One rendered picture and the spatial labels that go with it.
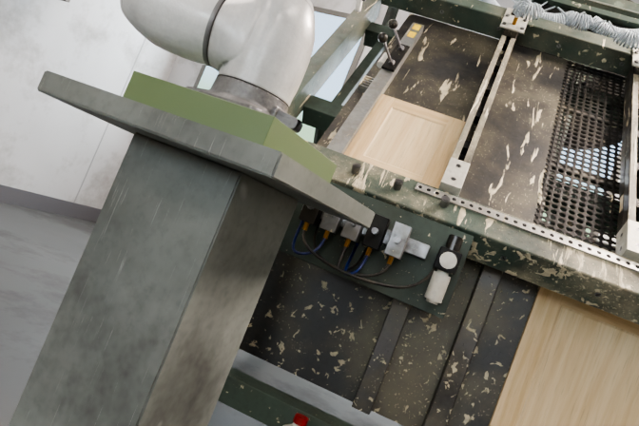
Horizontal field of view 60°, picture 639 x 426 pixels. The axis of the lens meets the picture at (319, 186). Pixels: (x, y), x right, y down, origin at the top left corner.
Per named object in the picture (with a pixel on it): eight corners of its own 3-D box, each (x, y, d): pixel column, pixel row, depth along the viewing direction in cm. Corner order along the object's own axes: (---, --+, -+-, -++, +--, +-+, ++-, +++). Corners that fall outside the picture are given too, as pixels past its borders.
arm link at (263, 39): (284, 96, 102) (330, -11, 104) (195, 61, 104) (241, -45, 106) (294, 116, 118) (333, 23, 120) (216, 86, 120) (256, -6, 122)
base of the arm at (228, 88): (271, 119, 96) (283, 89, 97) (180, 90, 107) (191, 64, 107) (315, 150, 113) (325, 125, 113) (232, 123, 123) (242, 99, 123)
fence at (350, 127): (323, 159, 175) (325, 148, 172) (411, 30, 240) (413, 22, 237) (338, 164, 174) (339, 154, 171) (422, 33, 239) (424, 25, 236)
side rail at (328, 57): (253, 146, 185) (253, 120, 177) (366, 12, 260) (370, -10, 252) (269, 152, 183) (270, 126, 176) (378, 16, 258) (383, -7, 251)
